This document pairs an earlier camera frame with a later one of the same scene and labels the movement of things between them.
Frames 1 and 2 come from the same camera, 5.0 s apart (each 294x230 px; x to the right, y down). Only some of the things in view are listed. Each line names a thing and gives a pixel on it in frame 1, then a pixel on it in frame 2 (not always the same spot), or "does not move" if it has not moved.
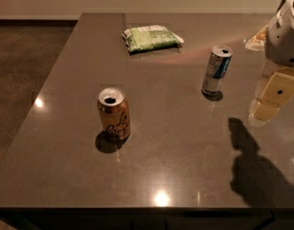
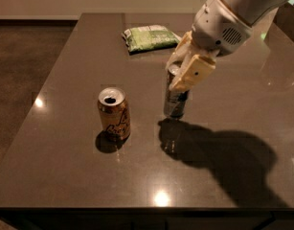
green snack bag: x=150 y=37 does not move
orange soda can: x=114 y=112 does not move
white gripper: x=282 y=42 to x=218 y=26
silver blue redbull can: x=219 y=62 to x=174 y=102
